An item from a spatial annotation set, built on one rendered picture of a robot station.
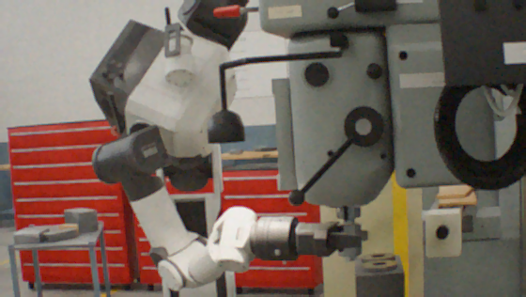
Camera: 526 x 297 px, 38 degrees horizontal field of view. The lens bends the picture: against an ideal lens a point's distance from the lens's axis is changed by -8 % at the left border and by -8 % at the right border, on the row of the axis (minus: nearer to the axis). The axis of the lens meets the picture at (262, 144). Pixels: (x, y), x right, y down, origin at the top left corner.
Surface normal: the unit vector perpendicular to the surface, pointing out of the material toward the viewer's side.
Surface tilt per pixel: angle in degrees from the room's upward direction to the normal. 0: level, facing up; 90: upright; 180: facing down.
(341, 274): 90
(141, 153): 78
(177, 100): 58
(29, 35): 90
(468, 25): 90
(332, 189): 123
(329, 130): 90
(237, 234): 53
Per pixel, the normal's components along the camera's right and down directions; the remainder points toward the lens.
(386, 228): -0.22, 0.07
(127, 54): 0.00, -0.48
